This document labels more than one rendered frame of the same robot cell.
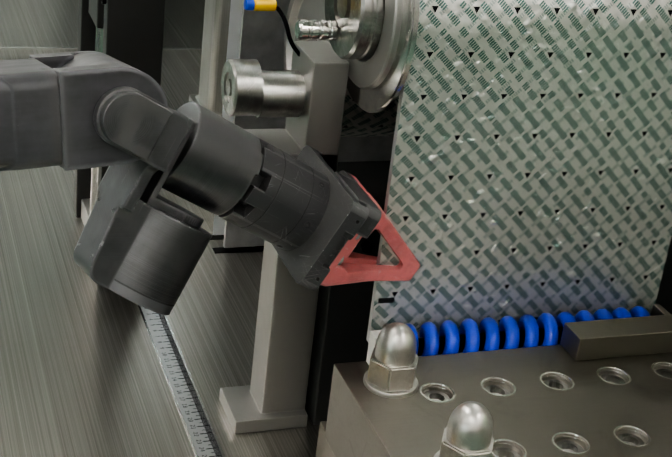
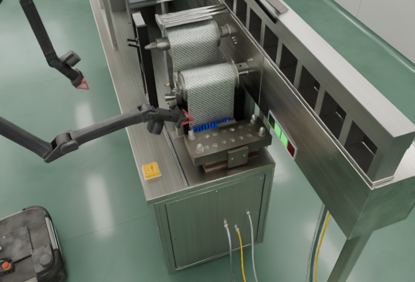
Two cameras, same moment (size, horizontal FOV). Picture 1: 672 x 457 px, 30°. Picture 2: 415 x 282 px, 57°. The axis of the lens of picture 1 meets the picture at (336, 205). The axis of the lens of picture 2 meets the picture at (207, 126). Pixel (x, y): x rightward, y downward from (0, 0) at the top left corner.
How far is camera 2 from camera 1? 110 cm
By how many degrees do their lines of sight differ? 21
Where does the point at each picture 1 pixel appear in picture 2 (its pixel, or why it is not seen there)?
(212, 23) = not seen: hidden behind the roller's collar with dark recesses
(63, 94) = (141, 115)
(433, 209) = (195, 112)
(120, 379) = not seen: hidden behind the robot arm
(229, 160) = (164, 115)
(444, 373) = (199, 134)
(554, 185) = (213, 105)
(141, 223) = (154, 124)
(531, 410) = (210, 139)
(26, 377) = (142, 132)
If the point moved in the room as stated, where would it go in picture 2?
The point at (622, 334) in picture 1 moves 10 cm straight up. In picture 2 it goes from (225, 124) to (225, 110)
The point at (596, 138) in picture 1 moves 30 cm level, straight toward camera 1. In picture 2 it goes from (218, 99) to (202, 143)
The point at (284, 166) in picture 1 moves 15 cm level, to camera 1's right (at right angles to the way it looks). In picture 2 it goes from (172, 113) to (204, 114)
